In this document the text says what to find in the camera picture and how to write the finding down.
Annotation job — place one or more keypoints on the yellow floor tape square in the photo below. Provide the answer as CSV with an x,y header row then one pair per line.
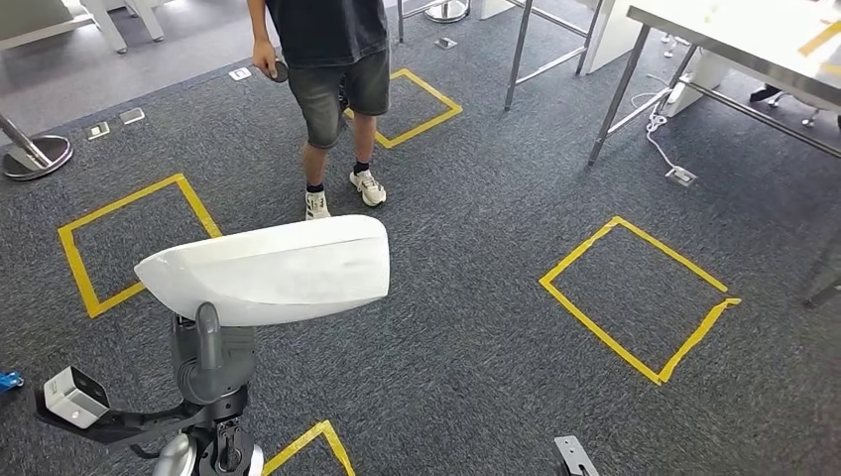
x,y
425,128
671,255

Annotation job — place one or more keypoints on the metal floor socket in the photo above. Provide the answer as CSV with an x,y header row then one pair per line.
x,y
447,43
132,116
681,177
240,74
98,131

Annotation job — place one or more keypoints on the person's right hand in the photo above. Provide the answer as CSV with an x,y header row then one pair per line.
x,y
264,59

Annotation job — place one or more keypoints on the steel frame table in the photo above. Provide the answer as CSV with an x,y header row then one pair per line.
x,y
519,59

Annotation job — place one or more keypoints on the white desk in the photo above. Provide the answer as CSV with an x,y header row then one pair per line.
x,y
105,26

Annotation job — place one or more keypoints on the chrome stanchion post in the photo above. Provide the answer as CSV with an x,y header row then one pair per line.
x,y
36,161
447,12

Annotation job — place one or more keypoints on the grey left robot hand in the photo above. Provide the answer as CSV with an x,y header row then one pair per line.
x,y
223,368

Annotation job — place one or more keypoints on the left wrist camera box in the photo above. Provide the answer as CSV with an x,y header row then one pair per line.
x,y
75,397

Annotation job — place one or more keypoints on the white cabinet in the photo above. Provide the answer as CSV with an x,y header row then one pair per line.
x,y
608,33

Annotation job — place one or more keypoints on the white plastic shell part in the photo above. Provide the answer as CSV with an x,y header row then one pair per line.
x,y
263,269

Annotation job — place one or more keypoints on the person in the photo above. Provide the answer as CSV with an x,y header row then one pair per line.
x,y
328,33

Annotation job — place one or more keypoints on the dark right wrist camera bracket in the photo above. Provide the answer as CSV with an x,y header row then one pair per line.
x,y
577,456

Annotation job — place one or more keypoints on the black round object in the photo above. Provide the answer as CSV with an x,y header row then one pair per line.
x,y
282,72

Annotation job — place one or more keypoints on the yellow tape strip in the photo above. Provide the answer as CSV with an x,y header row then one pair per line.
x,y
818,39

